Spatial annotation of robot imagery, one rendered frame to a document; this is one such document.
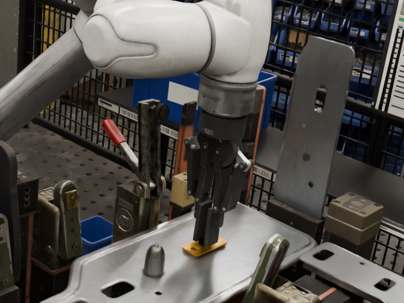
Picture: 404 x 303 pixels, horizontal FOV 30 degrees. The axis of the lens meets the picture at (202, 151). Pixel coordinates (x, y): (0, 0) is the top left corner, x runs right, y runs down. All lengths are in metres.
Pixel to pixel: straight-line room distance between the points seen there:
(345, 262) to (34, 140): 1.38
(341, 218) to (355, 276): 0.14
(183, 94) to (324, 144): 0.44
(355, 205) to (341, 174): 0.22
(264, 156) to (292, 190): 0.18
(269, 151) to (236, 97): 0.54
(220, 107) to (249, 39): 0.12
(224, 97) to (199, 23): 0.13
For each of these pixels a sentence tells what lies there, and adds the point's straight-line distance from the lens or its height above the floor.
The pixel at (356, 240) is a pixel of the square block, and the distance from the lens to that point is 1.40.
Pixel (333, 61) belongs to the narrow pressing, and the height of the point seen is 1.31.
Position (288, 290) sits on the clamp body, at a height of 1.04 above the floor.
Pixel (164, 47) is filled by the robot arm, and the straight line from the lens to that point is 1.03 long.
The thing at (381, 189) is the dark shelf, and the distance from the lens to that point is 1.59.
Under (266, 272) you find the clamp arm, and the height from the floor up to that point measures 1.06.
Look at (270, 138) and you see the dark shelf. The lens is 1.75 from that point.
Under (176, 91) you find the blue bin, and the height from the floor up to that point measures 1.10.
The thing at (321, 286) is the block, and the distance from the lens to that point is 1.29.
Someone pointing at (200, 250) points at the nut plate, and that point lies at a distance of 1.27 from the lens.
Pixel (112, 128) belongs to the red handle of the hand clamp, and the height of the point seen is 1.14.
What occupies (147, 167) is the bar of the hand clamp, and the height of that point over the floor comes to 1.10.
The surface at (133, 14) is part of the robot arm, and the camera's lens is 1.03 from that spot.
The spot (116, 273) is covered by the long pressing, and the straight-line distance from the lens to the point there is 1.20.
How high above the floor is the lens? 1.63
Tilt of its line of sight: 22 degrees down
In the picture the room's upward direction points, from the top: 8 degrees clockwise
